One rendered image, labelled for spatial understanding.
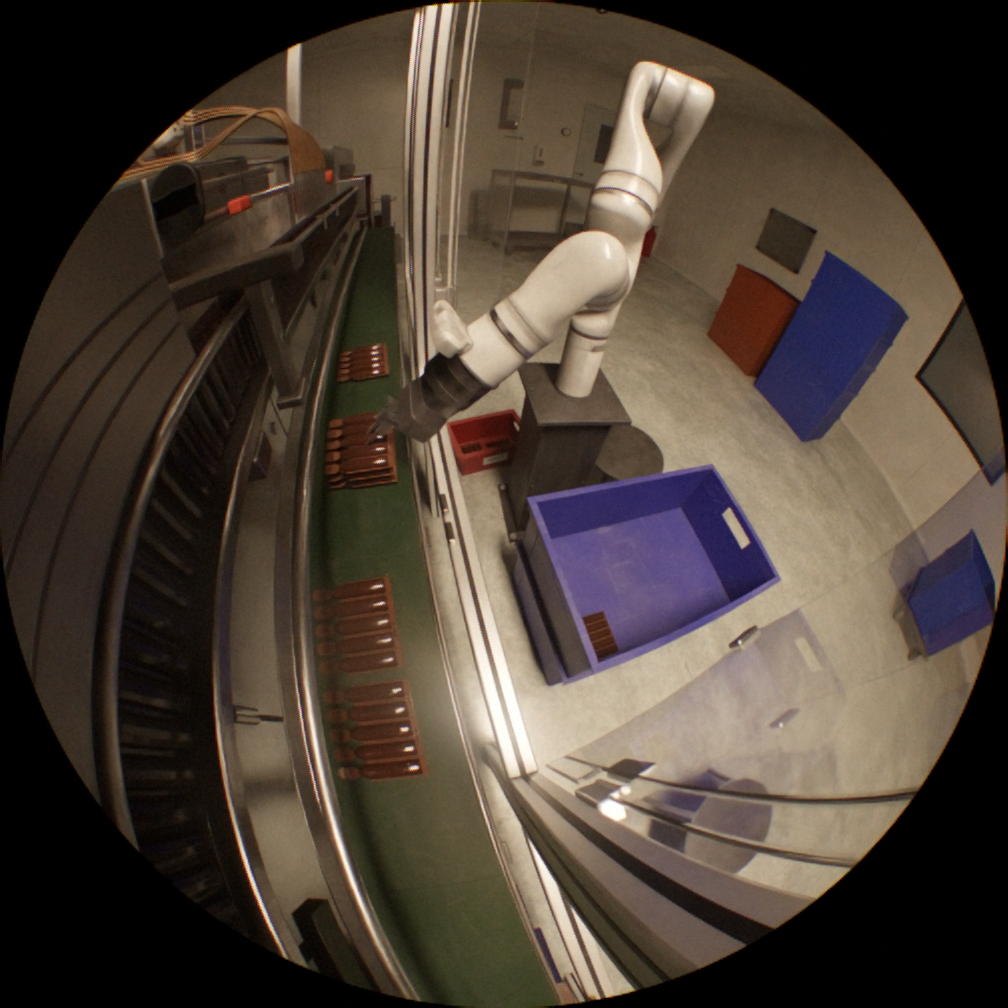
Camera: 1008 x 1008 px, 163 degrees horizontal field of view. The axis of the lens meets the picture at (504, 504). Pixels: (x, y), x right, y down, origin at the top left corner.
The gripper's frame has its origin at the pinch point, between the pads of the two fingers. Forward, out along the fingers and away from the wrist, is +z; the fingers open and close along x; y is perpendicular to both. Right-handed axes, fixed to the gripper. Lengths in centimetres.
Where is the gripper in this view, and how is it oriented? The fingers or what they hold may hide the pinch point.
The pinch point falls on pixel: (366, 439)
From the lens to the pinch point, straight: 48.8
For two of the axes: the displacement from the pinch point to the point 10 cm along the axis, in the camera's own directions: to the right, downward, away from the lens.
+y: 6.1, 2.8, 7.4
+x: -2.2, -8.4, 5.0
